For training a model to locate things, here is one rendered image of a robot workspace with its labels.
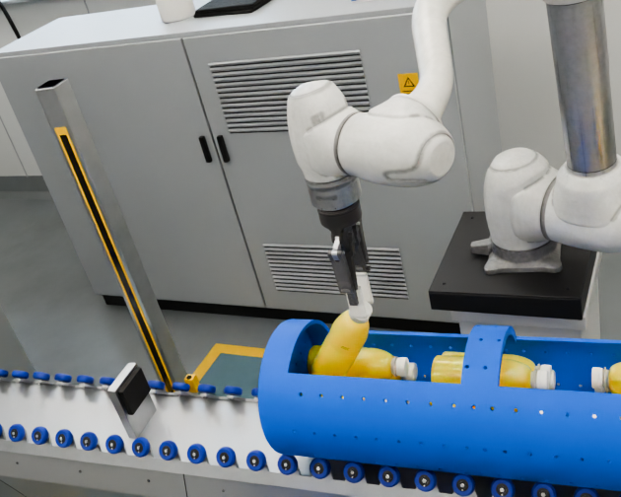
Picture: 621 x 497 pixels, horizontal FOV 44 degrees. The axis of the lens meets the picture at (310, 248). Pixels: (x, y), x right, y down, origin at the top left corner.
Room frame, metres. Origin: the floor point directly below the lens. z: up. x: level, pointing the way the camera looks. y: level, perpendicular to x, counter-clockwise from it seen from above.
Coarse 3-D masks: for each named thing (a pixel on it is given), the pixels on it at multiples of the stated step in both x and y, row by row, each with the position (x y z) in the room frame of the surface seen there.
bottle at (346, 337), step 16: (336, 320) 1.21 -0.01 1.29; (352, 320) 1.19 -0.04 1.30; (368, 320) 1.20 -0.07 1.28; (336, 336) 1.19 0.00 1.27; (352, 336) 1.18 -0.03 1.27; (320, 352) 1.23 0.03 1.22; (336, 352) 1.19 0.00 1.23; (352, 352) 1.18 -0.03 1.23; (320, 368) 1.21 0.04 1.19; (336, 368) 1.19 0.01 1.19
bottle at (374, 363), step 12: (312, 348) 1.32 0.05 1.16; (372, 348) 1.27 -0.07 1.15; (312, 360) 1.30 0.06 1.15; (360, 360) 1.25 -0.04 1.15; (372, 360) 1.24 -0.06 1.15; (384, 360) 1.24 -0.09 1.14; (348, 372) 1.25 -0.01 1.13; (360, 372) 1.24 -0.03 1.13; (372, 372) 1.23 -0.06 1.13; (384, 372) 1.22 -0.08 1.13
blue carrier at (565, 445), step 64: (320, 320) 1.37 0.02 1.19; (320, 384) 1.16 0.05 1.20; (384, 384) 1.10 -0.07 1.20; (448, 384) 1.05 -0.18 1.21; (576, 384) 1.15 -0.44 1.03; (320, 448) 1.12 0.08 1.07; (384, 448) 1.06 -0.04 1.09; (448, 448) 1.00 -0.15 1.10; (512, 448) 0.95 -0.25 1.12; (576, 448) 0.91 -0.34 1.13
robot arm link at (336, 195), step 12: (348, 180) 1.16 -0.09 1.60; (312, 192) 1.17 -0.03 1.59; (324, 192) 1.16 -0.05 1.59; (336, 192) 1.15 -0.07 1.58; (348, 192) 1.15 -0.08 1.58; (360, 192) 1.18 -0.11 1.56; (312, 204) 1.18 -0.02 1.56; (324, 204) 1.16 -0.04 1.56; (336, 204) 1.15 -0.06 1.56; (348, 204) 1.15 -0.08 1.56
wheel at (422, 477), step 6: (420, 474) 1.08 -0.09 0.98; (426, 474) 1.07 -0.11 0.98; (432, 474) 1.07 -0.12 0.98; (414, 480) 1.08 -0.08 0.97; (420, 480) 1.07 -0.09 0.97; (426, 480) 1.07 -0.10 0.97; (432, 480) 1.06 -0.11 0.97; (420, 486) 1.06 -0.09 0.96; (426, 486) 1.06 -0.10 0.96; (432, 486) 1.05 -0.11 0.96
